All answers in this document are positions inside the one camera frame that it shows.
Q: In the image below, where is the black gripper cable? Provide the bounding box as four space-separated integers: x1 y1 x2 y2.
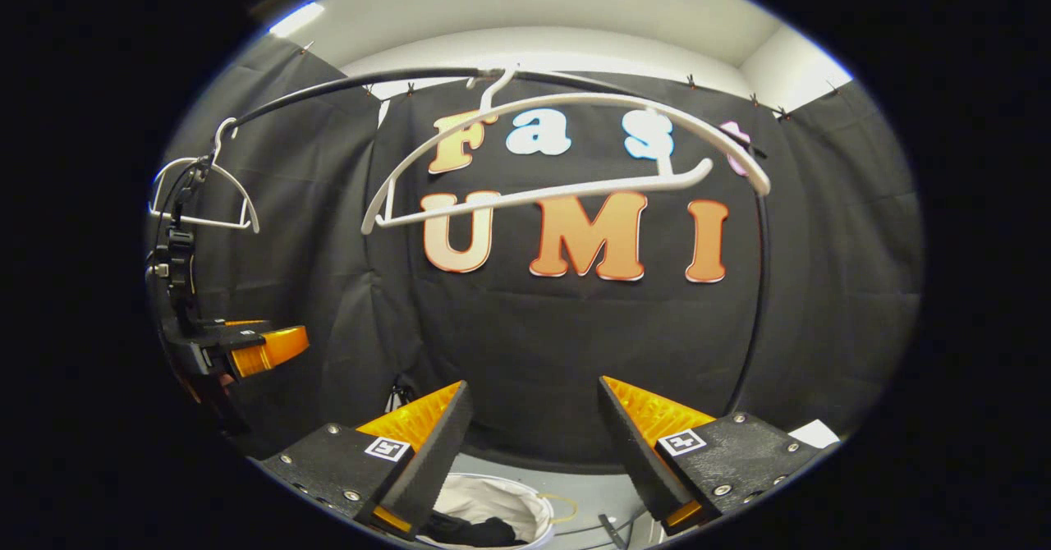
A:
148 156 210 235

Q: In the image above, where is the black clothes rack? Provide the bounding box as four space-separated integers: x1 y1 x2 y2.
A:
222 67 773 419

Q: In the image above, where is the black knit cardigan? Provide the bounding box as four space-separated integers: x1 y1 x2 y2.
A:
423 511 530 549

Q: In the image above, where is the small ceiling light panel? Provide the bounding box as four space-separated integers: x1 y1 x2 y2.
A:
269 2 326 39

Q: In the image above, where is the row of black clips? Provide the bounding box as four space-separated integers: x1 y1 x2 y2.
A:
300 41 842 120

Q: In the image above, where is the white clothes hanger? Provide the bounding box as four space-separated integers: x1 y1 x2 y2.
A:
148 117 262 235
361 66 773 236

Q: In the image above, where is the white paper sheet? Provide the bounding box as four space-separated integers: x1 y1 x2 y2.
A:
787 419 840 450

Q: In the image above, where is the white laundry hamper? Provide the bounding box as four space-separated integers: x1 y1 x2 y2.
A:
415 472 555 550

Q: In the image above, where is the dark floor cable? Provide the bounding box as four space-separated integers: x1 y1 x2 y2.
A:
595 513 649 550

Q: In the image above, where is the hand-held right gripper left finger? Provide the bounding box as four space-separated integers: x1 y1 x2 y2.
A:
259 380 475 541

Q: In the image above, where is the thin yellow cord loop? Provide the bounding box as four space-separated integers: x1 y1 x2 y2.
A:
538 493 580 525

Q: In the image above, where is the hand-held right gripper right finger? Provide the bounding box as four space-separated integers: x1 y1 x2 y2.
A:
597 375 840 539

